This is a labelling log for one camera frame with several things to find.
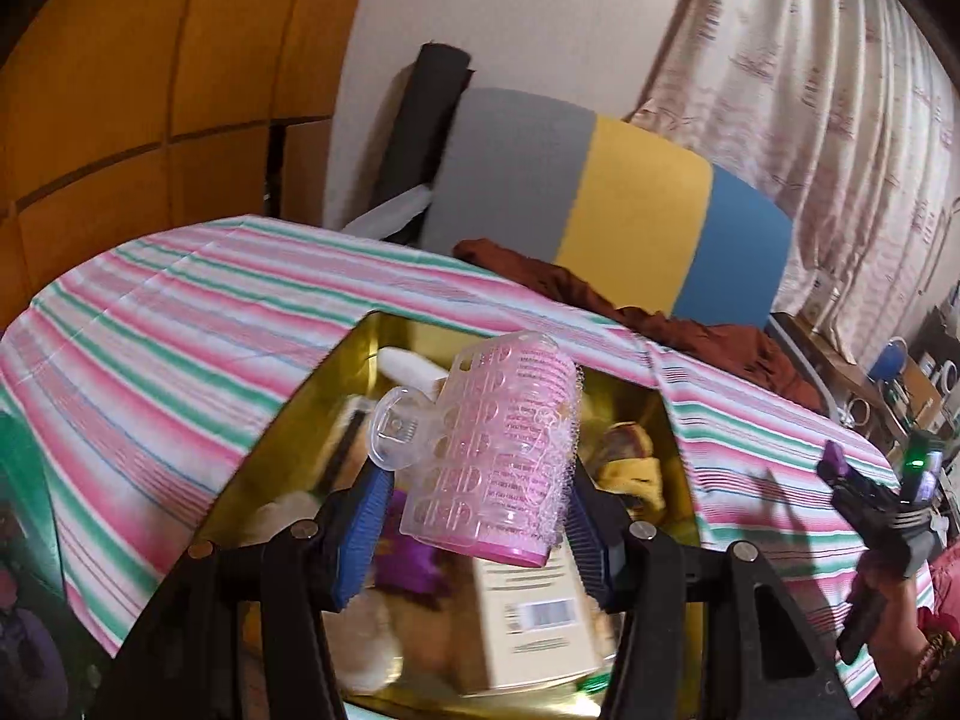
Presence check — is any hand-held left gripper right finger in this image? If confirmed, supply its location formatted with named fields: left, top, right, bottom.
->
left=566, top=465, right=863, bottom=720

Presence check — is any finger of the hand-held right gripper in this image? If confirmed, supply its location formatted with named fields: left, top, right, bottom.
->
left=816, top=457, right=905, bottom=537

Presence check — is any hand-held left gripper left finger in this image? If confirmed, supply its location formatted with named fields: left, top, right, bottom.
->
left=86, top=461, right=395, bottom=720

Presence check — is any yellow brown soft toy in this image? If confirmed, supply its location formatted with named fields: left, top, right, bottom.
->
left=592, top=424, right=670, bottom=518

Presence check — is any white cardboard box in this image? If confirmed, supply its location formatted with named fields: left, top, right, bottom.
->
left=469, top=540, right=623, bottom=695

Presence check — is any gold metal tin box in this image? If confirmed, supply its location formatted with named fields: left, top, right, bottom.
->
left=199, top=307, right=706, bottom=720

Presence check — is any pink hair roller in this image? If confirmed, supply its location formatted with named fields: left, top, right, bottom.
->
left=367, top=330, right=584, bottom=569

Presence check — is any tan sponge block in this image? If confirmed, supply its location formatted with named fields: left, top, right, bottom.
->
left=397, top=592, right=481, bottom=698

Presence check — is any person's right forearm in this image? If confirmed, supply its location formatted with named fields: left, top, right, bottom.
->
left=892, top=600, right=960, bottom=720

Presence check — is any person's right hand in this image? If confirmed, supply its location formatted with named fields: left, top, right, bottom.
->
left=855, top=566, right=929, bottom=700

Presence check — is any brown cardboard box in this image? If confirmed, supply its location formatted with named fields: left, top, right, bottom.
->
left=900, top=356, right=947, bottom=425

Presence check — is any wooden side shelf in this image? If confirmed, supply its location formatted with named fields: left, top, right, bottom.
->
left=772, top=311, right=960, bottom=458

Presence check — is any blue round object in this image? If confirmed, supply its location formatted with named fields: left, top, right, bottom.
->
left=870, top=337, right=910, bottom=383

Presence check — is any white plastic item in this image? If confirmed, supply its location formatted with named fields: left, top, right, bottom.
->
left=379, top=345, right=445, bottom=400

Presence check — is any black device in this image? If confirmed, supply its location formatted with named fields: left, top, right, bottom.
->
left=919, top=307, right=960, bottom=362

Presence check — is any dark red cloth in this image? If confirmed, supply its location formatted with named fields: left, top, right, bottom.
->
left=454, top=238, right=822, bottom=410

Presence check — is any pink green striped tablecloth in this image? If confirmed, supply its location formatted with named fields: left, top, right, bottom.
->
left=0, top=216, right=935, bottom=706

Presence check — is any green glass side table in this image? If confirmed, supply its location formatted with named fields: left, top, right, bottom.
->
left=0, top=412, right=53, bottom=541

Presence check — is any grey yellow blue chair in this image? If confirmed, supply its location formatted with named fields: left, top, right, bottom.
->
left=341, top=88, right=837, bottom=421

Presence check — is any beige patterned curtain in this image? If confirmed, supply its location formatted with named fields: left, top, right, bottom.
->
left=626, top=0, right=960, bottom=368

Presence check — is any black rolled mat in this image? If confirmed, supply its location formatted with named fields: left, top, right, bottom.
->
left=375, top=43, right=475, bottom=203

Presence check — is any wooden panelled cabinet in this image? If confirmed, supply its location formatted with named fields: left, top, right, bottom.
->
left=0, top=0, right=380, bottom=331

